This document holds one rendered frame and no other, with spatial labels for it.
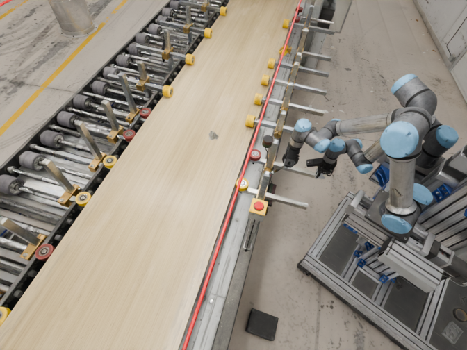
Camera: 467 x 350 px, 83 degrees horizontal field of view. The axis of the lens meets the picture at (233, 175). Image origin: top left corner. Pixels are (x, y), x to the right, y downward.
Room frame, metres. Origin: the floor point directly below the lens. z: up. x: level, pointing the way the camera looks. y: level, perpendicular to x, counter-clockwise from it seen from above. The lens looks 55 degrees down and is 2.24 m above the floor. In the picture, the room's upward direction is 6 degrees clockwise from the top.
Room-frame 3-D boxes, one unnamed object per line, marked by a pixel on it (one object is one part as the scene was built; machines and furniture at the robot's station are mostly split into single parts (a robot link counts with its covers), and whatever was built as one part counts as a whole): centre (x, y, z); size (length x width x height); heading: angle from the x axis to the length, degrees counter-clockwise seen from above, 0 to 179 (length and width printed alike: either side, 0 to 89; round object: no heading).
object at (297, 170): (1.07, -0.32, 0.84); 0.43 x 0.03 x 0.04; 78
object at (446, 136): (1.09, -1.14, 1.21); 0.13 x 0.12 x 0.14; 20
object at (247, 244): (0.55, -0.12, 0.93); 0.05 x 0.05 x 0.45; 78
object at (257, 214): (0.55, -0.12, 1.18); 0.07 x 0.07 x 0.08; 78
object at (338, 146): (1.02, -0.57, 1.13); 0.09 x 0.08 x 0.11; 110
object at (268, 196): (0.83, -0.25, 0.84); 0.44 x 0.03 x 0.04; 78
